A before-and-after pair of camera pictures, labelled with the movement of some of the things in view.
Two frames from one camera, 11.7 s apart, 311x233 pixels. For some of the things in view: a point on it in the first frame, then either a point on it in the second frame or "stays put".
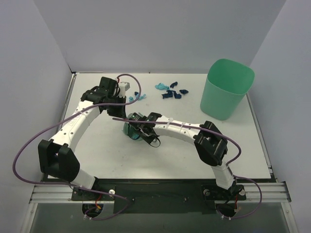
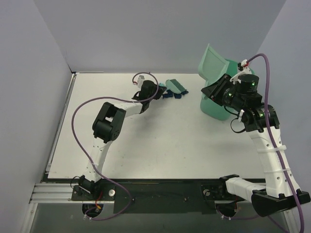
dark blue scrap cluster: x=169 y=94 stays put
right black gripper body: x=142 y=129 to x=216 y=88
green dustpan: x=132 y=132 to x=213 y=67
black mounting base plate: x=159 y=196 stays put
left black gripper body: x=117 y=110 to x=158 y=90
